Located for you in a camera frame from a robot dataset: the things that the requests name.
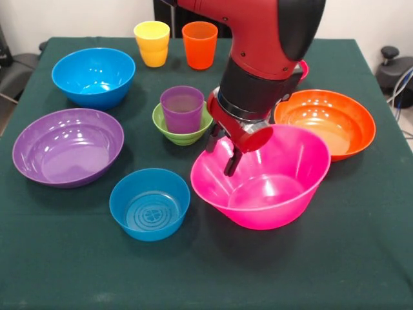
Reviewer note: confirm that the orange plastic cup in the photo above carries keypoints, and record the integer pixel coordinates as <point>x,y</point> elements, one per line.
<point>198,45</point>

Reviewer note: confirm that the green plastic bowl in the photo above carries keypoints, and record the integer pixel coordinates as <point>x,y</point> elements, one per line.
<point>187,139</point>

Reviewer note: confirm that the yellow plastic cup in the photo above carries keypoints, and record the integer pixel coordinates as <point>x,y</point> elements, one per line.
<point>151,48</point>

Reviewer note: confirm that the orange plastic bowl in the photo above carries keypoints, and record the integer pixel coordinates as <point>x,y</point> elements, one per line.
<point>348,126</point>

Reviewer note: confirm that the purple plastic cup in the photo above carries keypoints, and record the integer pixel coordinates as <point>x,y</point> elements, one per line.
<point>182,119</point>

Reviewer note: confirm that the purple plastic bowl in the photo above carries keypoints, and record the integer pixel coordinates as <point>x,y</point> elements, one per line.
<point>64,151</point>

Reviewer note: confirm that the pink plastic bowl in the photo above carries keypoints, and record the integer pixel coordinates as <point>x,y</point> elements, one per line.
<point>274,200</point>

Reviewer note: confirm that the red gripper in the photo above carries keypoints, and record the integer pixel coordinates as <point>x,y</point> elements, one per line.
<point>248,139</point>

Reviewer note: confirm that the large blue plastic bowl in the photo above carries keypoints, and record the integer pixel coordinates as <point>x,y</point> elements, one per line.
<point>93,84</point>

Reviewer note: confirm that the small blue plastic bowl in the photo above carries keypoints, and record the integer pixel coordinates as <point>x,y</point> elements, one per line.
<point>148,210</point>

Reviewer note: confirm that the red plastic bowl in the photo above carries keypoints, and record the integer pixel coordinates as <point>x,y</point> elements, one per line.
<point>305,69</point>

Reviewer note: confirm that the dark green tablecloth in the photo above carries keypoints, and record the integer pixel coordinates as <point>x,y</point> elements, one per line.
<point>206,274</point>

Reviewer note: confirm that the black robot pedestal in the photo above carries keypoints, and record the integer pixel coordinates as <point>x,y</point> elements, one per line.
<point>164,19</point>

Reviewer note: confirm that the black chair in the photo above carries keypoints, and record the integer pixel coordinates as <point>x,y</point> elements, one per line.
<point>16,71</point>

